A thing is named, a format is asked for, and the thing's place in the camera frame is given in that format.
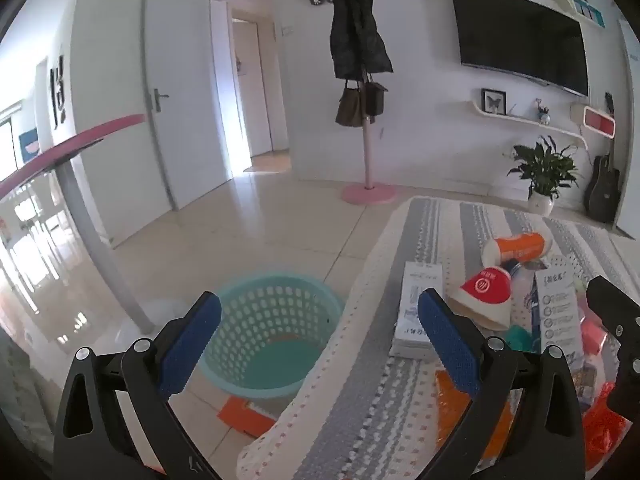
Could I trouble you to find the pink edged glass table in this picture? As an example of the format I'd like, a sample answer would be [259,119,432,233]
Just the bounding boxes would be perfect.
[0,114,156,361]

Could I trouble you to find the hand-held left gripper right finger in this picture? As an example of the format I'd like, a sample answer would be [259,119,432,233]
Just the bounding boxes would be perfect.
[415,287,586,480]

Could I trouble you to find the white wavy wall shelf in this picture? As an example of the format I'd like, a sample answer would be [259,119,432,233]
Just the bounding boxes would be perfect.
[470,100,588,148]

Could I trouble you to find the blue picture cards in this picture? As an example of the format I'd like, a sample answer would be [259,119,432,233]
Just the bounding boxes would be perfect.
[572,0,601,23]

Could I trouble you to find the white door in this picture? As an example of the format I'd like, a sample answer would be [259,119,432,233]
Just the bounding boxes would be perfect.
[142,0,233,211]

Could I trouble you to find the orange white paper sheet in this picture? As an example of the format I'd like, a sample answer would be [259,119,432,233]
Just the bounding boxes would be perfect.
[217,396,278,438]

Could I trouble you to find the black wall decal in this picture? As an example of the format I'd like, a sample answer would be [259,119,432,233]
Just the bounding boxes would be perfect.
[47,55,68,128]

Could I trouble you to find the green potted plant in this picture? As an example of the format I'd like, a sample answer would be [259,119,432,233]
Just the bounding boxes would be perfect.
[507,135,581,217]

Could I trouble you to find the red white paper cup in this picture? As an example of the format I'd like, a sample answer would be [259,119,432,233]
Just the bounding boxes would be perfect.
[447,266,513,332]

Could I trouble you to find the small teal plastic item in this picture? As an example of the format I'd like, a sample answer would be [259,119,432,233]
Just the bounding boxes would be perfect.
[506,325,536,353]

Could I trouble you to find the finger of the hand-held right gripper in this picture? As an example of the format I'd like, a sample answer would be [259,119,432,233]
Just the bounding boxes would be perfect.
[586,275,640,411]

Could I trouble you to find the orange plastic wrapper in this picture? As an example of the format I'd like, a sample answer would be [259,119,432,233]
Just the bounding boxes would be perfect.
[434,370,516,461]

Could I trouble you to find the teal plastic laundry basket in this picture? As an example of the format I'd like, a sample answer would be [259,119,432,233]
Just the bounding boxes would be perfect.
[197,274,346,401]

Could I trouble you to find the red white wall box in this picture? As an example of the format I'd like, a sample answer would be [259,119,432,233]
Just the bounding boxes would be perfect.
[582,105,616,138]

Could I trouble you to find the black coat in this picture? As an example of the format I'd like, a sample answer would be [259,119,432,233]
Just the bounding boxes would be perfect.
[329,0,394,81]

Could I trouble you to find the orange white paper cup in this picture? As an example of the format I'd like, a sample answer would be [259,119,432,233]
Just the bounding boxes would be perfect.
[481,232,553,267]

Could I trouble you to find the red crinkled packet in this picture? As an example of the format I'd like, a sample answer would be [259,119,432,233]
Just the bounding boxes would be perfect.
[582,382,628,471]

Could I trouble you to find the white flat carton box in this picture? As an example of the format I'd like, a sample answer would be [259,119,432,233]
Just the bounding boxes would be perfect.
[390,261,446,361]

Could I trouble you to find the black acoustic guitar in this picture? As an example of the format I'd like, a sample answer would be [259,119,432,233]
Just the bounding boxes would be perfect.
[584,92,622,223]

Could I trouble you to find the black flat television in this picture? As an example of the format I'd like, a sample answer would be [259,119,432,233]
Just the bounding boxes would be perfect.
[449,0,591,98]

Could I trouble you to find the blue white printed box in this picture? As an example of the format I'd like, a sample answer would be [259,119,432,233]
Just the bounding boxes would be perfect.
[527,270,586,371]

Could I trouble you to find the pink coat rack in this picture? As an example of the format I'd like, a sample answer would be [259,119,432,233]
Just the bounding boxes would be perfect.
[341,0,398,206]

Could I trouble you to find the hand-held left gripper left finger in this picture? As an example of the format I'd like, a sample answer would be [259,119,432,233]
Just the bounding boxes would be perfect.
[52,291,223,480]

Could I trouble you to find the black butterfly picture frame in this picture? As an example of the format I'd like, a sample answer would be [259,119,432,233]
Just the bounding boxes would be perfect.
[481,88,507,113]

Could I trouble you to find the pink plastic packet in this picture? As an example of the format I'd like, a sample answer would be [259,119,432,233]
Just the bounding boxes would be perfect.
[580,310,613,356]

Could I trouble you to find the grey white striped rug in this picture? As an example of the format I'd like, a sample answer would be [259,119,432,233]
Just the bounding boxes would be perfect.
[235,195,640,480]

